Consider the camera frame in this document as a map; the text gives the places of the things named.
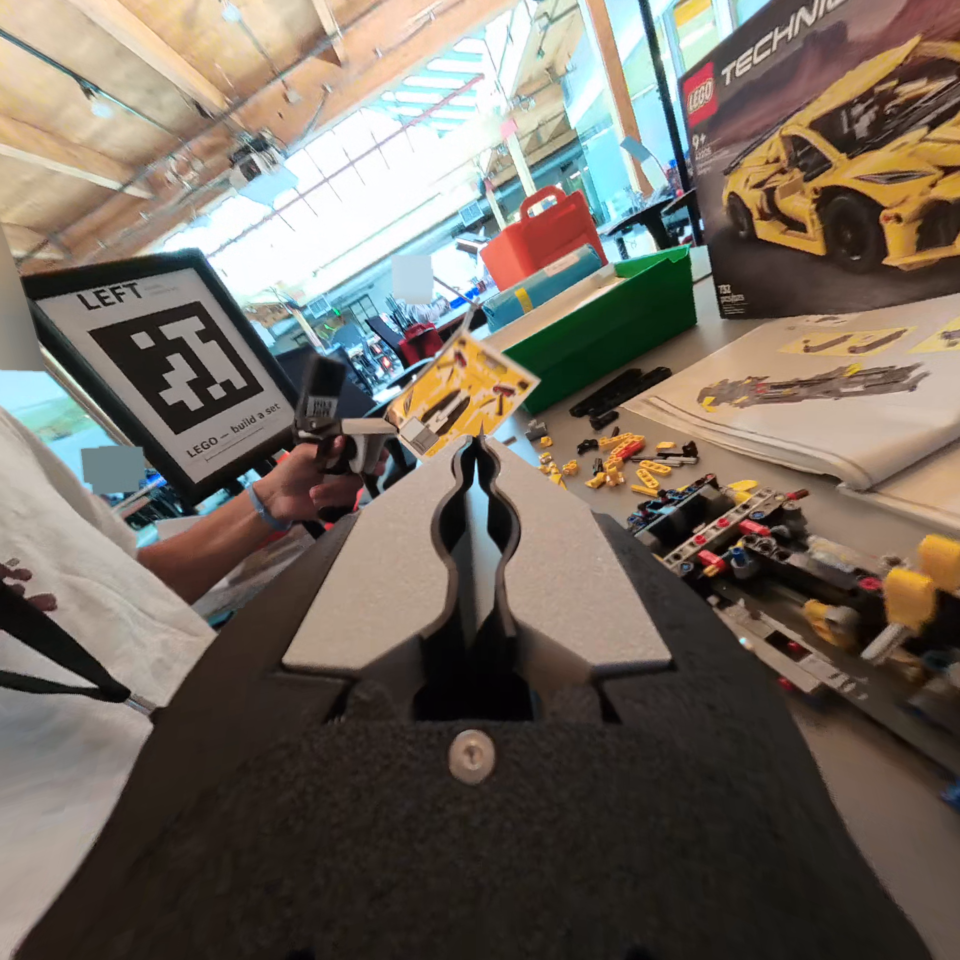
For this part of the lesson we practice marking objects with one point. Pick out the person's left forearm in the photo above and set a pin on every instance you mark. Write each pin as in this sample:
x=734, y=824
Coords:
x=210, y=540

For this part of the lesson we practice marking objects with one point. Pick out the lego car chassis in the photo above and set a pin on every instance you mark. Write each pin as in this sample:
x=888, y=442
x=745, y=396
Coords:
x=787, y=585

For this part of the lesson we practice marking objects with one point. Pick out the yellow printed paper sheet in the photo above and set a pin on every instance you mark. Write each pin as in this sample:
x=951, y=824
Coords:
x=465, y=390

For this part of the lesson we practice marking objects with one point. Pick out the dark red carry bag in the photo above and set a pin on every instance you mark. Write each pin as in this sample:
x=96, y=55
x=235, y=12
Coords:
x=420, y=345

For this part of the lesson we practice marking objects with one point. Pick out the red plastic carry case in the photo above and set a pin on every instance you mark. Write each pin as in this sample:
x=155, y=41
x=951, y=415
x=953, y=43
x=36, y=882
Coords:
x=547, y=232

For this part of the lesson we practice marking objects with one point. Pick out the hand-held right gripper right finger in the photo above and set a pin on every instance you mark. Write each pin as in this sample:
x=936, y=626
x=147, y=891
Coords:
x=592, y=585

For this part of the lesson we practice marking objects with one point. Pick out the pile of yellow lego pieces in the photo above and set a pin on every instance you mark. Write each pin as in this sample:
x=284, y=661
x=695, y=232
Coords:
x=622, y=457

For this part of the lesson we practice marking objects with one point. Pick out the green plastic bin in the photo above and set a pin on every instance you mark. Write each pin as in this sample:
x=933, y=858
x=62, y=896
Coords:
x=615, y=337

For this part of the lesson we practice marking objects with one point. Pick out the black framed marker sign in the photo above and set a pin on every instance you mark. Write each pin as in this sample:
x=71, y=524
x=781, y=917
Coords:
x=150, y=360

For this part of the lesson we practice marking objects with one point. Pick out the lego set box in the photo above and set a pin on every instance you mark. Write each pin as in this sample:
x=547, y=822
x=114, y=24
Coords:
x=825, y=187

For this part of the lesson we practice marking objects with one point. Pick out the teal wrapped package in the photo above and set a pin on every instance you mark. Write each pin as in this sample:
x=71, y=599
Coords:
x=540, y=285

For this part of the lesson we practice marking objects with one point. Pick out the light grey lego bracket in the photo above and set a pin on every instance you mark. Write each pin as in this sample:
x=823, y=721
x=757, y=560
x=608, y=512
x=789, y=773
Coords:
x=535, y=430

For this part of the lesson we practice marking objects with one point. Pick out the ceiling projector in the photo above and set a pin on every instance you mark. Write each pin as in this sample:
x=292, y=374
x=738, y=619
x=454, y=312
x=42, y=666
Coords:
x=255, y=161

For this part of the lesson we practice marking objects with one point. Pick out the person in white shirt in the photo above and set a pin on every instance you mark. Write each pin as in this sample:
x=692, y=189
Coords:
x=60, y=750

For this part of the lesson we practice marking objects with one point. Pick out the black office chair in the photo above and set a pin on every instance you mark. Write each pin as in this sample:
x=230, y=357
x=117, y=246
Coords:
x=330, y=375

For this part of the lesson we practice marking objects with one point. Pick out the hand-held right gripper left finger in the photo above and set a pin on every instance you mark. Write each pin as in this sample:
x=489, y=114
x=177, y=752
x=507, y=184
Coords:
x=360, y=585

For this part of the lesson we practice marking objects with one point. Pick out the dark ribbed lego panel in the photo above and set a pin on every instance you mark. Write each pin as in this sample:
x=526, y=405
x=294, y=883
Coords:
x=622, y=390

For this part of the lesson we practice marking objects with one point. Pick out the person's left hand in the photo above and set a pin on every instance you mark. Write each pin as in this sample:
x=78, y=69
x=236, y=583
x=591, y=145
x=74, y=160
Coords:
x=300, y=487

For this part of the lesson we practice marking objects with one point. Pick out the lego instruction booklet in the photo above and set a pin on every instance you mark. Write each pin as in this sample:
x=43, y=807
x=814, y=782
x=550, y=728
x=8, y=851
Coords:
x=787, y=420

